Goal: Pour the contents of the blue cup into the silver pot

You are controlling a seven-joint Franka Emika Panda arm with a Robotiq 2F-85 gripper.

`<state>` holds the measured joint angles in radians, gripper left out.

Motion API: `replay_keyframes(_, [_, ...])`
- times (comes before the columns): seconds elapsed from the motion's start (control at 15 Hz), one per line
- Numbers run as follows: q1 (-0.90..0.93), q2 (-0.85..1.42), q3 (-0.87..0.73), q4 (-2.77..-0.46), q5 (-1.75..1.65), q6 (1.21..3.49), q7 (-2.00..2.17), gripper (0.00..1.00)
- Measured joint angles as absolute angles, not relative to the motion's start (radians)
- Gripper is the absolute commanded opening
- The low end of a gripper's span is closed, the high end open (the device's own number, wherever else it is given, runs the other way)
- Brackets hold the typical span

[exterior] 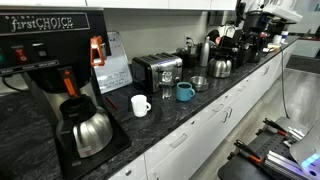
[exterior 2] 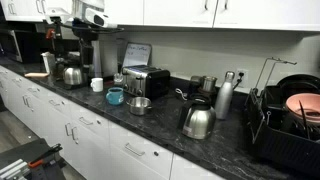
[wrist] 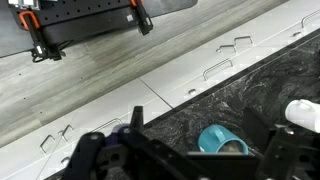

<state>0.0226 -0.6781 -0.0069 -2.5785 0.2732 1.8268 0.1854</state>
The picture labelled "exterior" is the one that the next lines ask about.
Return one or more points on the white wall cabinets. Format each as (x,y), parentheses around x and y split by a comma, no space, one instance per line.
(150,3)

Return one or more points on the black equipment cart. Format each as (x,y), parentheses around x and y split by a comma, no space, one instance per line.
(253,160)

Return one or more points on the black steel coffee grinder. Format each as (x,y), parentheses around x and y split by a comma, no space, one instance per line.
(190,56)

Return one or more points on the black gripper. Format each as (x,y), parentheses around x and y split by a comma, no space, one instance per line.
(254,21)

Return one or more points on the silver water bottle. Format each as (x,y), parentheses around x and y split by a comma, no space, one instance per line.
(205,51)

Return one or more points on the red marker pen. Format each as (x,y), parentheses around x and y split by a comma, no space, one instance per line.
(112,102)

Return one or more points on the pink bowl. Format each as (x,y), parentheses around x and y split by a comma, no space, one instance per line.
(218,40)

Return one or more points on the black commercial coffee machine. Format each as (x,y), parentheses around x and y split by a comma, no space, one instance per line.
(43,50)

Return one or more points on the small silver pot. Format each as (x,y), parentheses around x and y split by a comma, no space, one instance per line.
(199,83)

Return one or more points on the white mug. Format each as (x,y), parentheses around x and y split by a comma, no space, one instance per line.
(139,106)

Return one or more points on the black dish rack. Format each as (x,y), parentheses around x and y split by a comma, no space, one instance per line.
(238,50)

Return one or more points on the wall power outlet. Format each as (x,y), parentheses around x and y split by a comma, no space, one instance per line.
(188,40)

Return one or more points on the clear drinking glass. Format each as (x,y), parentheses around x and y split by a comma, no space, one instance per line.
(166,86)

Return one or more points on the white device with blue light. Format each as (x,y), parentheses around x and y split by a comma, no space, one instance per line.
(308,153)

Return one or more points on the steel two-slot toaster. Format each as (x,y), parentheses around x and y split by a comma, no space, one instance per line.
(156,71)

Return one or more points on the white base cabinet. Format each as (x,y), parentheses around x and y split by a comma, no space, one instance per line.
(213,130)

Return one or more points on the black orange bar clamp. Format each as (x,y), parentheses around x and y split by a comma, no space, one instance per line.
(275,126)
(248,151)

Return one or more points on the steel carafe with black lid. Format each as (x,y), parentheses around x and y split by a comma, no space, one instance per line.
(90,131)

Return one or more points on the blue ceramic cup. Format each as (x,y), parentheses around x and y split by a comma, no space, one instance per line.
(184,92)

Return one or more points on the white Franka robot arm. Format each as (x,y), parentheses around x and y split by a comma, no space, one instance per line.
(281,11)

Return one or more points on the aluminium extrusion bars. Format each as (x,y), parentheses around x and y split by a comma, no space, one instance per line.
(283,165)

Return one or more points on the white paper cup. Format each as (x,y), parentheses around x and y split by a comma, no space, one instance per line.
(277,38)

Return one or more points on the squat steel carafe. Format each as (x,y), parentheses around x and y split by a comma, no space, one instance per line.
(220,68)

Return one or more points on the paper sign in holder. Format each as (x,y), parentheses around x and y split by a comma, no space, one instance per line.
(115,75)

